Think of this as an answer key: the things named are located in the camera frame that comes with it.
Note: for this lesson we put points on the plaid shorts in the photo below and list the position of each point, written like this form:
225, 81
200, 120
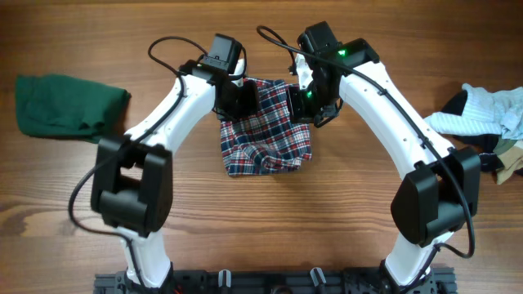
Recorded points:
267, 142

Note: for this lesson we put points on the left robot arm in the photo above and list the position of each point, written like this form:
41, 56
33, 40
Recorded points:
133, 188

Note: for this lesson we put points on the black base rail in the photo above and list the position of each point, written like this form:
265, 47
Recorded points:
350, 280

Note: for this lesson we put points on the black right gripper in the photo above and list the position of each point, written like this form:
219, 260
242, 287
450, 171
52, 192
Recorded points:
298, 115

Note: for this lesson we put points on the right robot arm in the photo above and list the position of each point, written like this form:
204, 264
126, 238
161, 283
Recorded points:
439, 188

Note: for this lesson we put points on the green folded cloth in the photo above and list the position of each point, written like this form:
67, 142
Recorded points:
60, 106

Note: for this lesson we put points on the olive tan garment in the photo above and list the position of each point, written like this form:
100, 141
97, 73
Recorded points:
509, 152

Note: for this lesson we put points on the light blue striped garment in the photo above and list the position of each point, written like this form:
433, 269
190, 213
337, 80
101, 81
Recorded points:
475, 111

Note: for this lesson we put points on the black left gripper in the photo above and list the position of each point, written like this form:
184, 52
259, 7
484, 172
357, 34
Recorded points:
249, 106

